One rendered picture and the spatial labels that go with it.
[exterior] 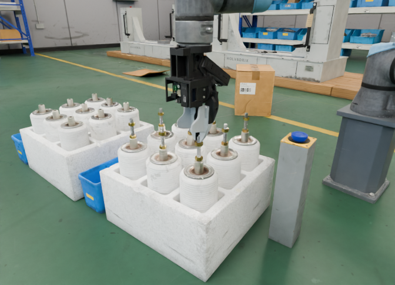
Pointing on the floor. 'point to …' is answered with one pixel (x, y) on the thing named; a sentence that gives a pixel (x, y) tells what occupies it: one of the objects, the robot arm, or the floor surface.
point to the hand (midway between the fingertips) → (200, 134)
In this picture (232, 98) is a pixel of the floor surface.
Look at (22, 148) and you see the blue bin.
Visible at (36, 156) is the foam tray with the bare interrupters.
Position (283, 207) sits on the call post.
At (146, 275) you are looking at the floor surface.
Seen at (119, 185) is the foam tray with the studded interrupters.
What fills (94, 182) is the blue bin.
